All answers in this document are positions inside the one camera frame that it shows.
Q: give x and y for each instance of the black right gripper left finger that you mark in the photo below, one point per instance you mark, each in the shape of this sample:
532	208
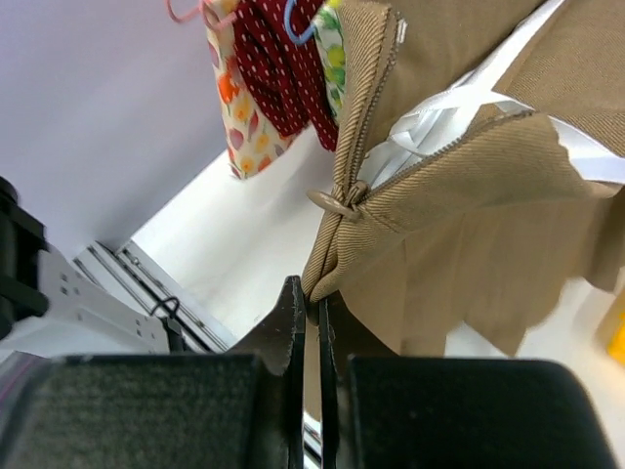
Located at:
239	409

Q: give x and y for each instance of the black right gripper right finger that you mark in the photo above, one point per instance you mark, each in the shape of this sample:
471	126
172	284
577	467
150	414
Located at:
381	410

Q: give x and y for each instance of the khaki tan skirt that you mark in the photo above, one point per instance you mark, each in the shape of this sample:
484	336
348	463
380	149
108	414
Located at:
479	166

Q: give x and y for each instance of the tulip print skirt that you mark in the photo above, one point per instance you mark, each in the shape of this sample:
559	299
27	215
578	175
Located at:
253	142

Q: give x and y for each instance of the red polka dot skirt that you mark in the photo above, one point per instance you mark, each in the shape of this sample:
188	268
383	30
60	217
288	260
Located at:
286	80

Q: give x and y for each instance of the lemon print skirt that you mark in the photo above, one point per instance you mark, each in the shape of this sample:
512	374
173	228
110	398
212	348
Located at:
329	41

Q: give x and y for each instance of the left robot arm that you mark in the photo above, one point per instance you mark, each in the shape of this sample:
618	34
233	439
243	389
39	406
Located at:
48	309

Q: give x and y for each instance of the yellow plastic bin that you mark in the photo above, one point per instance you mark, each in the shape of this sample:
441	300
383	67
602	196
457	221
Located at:
616	346

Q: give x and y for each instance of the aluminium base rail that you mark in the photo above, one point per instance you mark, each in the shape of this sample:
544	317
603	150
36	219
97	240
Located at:
133	277

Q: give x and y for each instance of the pink wire hanger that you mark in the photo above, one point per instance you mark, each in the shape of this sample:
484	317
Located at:
195	12

